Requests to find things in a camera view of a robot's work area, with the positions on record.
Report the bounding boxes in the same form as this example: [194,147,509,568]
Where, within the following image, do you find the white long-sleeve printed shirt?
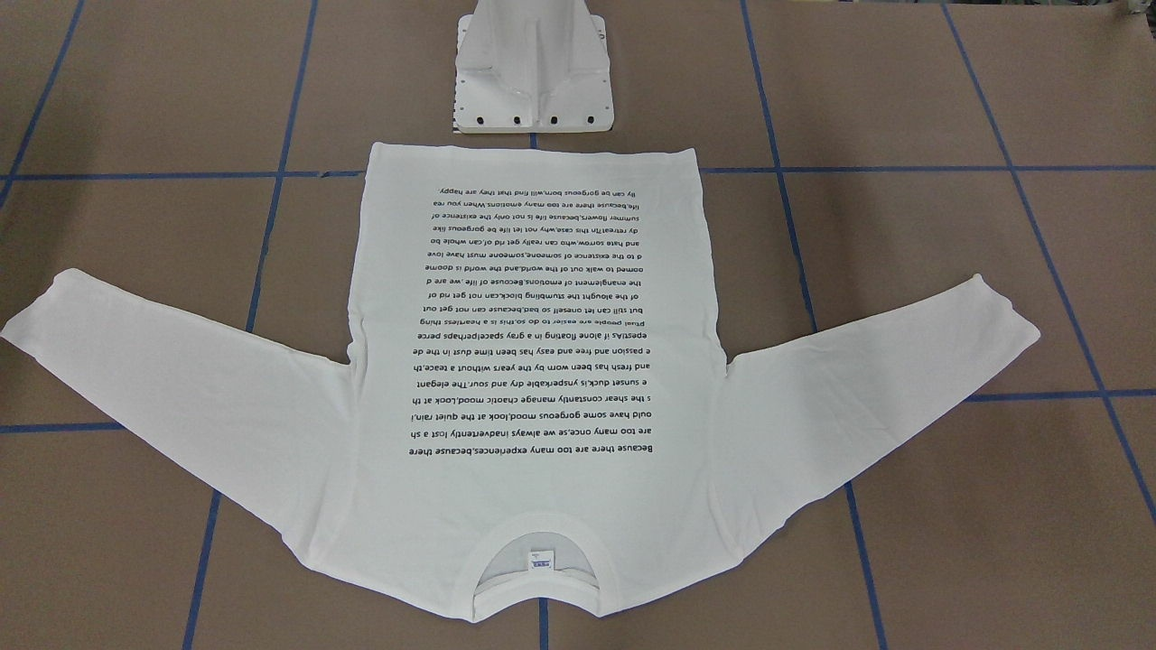
[3,145,1039,622]

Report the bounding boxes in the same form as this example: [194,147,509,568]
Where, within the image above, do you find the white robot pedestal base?
[453,1,614,135]

